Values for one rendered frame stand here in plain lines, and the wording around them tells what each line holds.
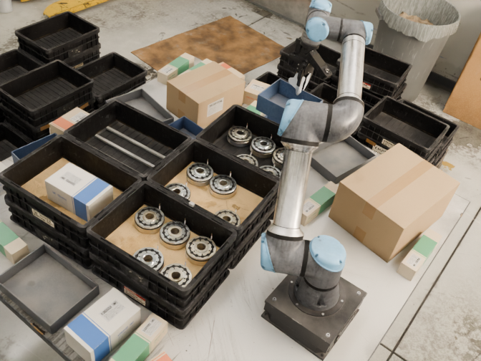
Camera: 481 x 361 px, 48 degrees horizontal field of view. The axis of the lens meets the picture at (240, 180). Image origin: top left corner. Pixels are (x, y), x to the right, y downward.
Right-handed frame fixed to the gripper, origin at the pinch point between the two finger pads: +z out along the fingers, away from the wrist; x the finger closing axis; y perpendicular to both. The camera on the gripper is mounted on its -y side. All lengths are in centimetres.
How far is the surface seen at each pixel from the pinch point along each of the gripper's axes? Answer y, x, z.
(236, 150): 14.7, 11.8, 31.0
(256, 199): -8.9, 28.4, 33.1
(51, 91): 139, 11, 65
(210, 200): 3, 41, 35
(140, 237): 8, 71, 39
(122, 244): 10, 77, 40
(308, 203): -21.6, 8.4, 37.5
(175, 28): 207, -163, 90
